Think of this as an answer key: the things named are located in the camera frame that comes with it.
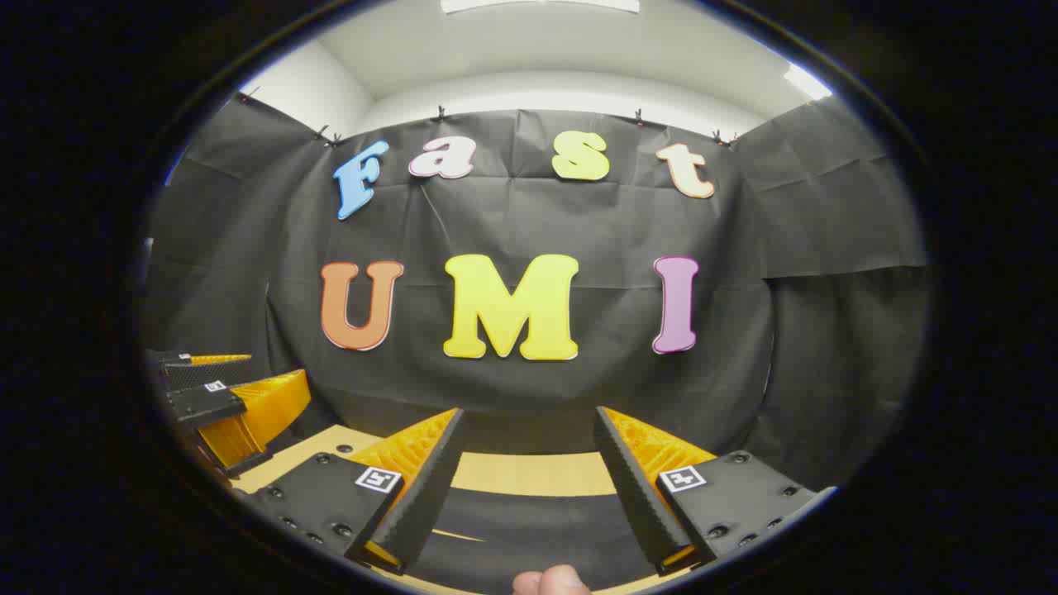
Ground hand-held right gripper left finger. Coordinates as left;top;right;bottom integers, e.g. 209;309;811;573
236;407;466;577

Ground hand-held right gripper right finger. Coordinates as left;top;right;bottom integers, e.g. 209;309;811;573
593;406;837;578

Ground dark grey jeans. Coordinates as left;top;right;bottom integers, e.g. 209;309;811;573
409;486;662;593

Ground black backdrop cloth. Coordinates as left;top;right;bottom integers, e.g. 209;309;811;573
141;91;931;497

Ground ceiling light panel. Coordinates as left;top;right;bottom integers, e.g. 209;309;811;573
783;64;832;102
441;0;641;14

